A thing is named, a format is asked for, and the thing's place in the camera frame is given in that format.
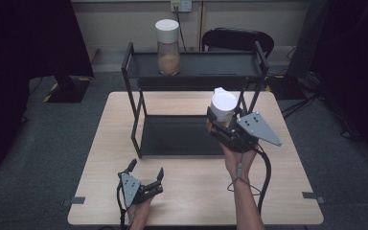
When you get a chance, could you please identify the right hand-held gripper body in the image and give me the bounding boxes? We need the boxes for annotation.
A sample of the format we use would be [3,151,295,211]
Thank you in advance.
[207,111,283,154]

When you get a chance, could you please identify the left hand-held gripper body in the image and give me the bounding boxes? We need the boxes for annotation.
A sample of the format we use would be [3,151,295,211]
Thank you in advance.
[117,172,165,209]

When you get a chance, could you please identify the glass jar with spouted white lid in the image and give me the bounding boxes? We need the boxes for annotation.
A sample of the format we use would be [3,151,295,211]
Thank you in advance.
[206,86,239,132]

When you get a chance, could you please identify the black metal two-tier rack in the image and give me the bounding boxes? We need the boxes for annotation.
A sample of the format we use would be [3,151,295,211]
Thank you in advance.
[121,40,270,160]

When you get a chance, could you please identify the person's left hand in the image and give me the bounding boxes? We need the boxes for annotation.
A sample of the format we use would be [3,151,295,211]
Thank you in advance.
[126,196,154,226]

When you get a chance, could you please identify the person's right hand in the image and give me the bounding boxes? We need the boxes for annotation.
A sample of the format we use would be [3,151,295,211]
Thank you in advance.
[219,140,259,190]

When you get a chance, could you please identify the black chair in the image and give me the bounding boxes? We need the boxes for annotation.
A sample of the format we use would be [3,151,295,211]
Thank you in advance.
[201,27,275,59]

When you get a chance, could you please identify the black equipment stand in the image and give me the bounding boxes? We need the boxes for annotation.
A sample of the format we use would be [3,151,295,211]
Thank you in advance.
[264,0,332,101]

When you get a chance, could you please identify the black stand base with yellow tape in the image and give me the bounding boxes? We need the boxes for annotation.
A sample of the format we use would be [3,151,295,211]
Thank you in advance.
[42,75,93,104]

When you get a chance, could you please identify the dark curtain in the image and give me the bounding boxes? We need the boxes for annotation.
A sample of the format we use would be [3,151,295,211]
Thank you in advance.
[315,0,368,161]
[0,0,95,175]

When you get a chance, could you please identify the left hand-held gripper cable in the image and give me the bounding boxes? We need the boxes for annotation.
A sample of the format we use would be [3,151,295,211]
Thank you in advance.
[115,181,129,230]

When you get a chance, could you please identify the hand-held gripper cable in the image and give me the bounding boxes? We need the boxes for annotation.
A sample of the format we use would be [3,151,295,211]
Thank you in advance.
[254,145,273,216]
[115,181,129,230]

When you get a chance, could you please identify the thin wrist strap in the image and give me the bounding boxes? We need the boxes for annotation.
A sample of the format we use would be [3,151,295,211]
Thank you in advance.
[226,152,263,196]

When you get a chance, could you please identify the right hand-held gripper cable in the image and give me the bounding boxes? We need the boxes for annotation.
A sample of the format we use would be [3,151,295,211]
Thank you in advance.
[254,145,273,216]

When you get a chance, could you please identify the grey table edge bracket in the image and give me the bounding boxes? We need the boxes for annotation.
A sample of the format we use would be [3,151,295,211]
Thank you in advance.
[61,196,86,207]
[301,191,327,205]

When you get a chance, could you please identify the black floor cables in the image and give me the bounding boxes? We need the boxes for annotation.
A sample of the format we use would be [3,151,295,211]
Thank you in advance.
[280,90,363,142]

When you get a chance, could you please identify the black wall socket cable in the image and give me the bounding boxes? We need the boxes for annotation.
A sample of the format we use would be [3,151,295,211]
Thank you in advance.
[172,5,188,53]

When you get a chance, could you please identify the white wall socket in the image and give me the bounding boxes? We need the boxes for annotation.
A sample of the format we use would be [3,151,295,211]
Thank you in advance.
[170,0,194,13]

